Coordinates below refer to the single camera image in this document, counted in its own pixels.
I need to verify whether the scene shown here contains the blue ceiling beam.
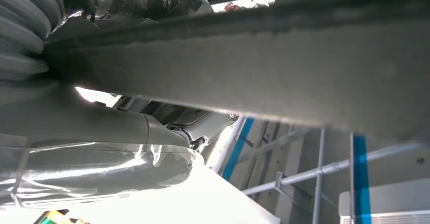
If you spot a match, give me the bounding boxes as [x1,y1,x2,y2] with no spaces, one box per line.
[222,117,255,182]
[352,134,373,224]

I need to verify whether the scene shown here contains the grey ceiling pipe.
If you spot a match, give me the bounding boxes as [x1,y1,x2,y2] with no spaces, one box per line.
[241,141,424,196]

